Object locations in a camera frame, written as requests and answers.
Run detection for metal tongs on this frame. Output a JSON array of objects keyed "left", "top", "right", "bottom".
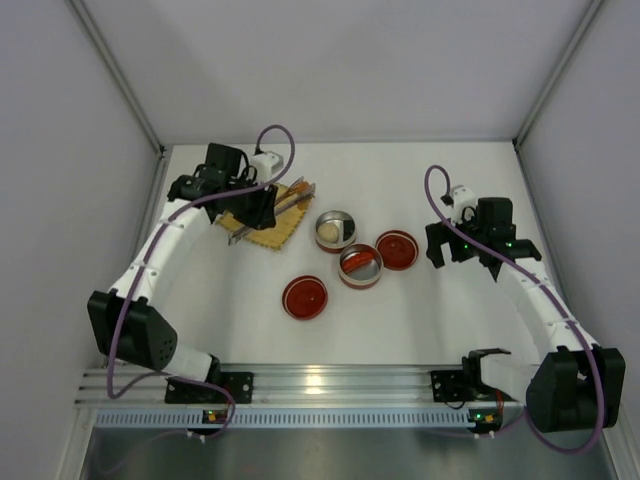
[{"left": 228, "top": 177, "right": 316, "bottom": 246}]

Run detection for orange fried piece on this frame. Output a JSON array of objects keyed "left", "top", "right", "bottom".
[{"left": 280, "top": 181, "right": 311, "bottom": 203}]

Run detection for round white bun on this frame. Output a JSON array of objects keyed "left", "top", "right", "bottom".
[{"left": 317, "top": 222, "right": 340, "bottom": 244}]

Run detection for red sausage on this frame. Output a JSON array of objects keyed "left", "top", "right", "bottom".
[{"left": 341, "top": 251, "right": 375, "bottom": 273}]

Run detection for rice ball with seaweed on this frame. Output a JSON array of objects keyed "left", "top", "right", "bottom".
[{"left": 340, "top": 220, "right": 355, "bottom": 243}]

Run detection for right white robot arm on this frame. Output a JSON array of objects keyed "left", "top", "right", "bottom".
[{"left": 425, "top": 188, "right": 626, "bottom": 433}]

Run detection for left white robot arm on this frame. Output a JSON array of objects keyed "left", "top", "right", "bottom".
[{"left": 87, "top": 143, "right": 292, "bottom": 384}]

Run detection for bamboo mat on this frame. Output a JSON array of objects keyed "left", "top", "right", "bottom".
[{"left": 215, "top": 183, "right": 315, "bottom": 251}]

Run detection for right red lid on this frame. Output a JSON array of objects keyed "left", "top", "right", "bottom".
[{"left": 375, "top": 230, "right": 419, "bottom": 271}]

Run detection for red lid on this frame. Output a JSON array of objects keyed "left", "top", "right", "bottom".
[
  {"left": 281, "top": 275, "right": 329, "bottom": 321},
  {"left": 375, "top": 230, "right": 419, "bottom": 271}
]

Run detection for near steel red bowl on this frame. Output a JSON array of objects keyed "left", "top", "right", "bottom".
[{"left": 338, "top": 243, "right": 384, "bottom": 289}]

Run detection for steel red bowl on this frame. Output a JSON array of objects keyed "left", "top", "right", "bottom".
[
  {"left": 314, "top": 210, "right": 358, "bottom": 254},
  {"left": 338, "top": 243, "right": 384, "bottom": 289}
]

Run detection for far steel red bowl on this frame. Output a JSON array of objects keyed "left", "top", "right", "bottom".
[{"left": 314, "top": 210, "right": 358, "bottom": 254}]

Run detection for left red lid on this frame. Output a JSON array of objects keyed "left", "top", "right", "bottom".
[{"left": 281, "top": 275, "right": 329, "bottom": 321}]

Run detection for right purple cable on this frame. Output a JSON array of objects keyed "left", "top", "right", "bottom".
[{"left": 424, "top": 165, "right": 606, "bottom": 455}]

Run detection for purple cable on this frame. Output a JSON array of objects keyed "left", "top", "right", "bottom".
[
  {"left": 105, "top": 124, "right": 296, "bottom": 441},
  {"left": 424, "top": 165, "right": 606, "bottom": 455}
]

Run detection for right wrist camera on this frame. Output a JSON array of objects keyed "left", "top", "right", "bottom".
[{"left": 441, "top": 185, "right": 477, "bottom": 225}]

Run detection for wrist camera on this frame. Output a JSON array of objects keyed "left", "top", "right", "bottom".
[
  {"left": 441, "top": 185, "right": 477, "bottom": 225},
  {"left": 249, "top": 151, "right": 284, "bottom": 183}
]

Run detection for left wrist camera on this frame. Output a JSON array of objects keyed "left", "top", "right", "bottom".
[{"left": 249, "top": 151, "right": 284, "bottom": 183}]

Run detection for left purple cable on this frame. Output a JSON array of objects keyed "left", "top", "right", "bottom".
[{"left": 105, "top": 124, "right": 296, "bottom": 441}]

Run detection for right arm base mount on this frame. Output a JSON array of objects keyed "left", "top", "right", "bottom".
[{"left": 430, "top": 348, "right": 510, "bottom": 404}]

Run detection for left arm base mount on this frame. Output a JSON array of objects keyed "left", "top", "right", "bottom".
[{"left": 164, "top": 371, "right": 254, "bottom": 405}]

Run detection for aluminium rail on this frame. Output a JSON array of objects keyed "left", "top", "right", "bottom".
[{"left": 74, "top": 363, "right": 544, "bottom": 409}]

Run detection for slotted cable duct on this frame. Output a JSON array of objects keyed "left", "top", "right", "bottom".
[{"left": 95, "top": 408, "right": 476, "bottom": 429}]

